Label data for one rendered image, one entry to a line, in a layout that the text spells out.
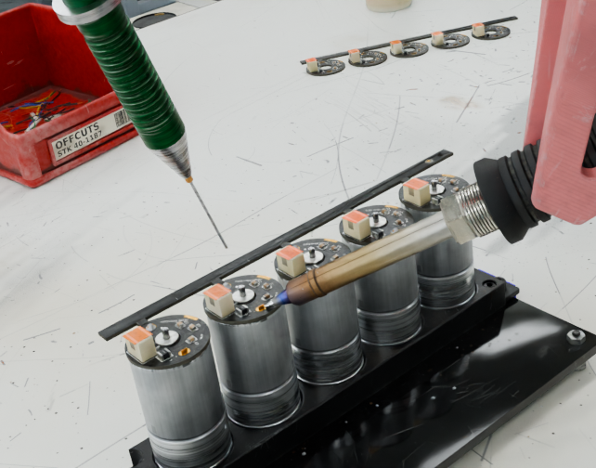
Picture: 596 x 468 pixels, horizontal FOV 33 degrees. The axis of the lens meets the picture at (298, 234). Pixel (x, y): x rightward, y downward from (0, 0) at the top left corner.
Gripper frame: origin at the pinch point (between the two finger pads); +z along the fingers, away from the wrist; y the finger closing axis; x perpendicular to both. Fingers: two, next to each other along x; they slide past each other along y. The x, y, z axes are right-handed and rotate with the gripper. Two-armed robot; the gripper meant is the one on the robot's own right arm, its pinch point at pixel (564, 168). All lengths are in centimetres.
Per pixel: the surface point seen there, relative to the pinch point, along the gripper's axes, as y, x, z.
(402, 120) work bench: -26.6, 0.8, 11.4
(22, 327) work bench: -8.6, -12.9, 19.4
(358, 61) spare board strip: -35.7, -1.6, 12.6
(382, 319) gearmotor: -3.4, -1.2, 8.8
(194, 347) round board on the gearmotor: 1.8, -7.1, 8.7
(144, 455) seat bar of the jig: 1.7, -7.0, 13.5
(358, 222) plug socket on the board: -3.6, -3.5, 5.9
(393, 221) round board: -4.7, -2.2, 5.9
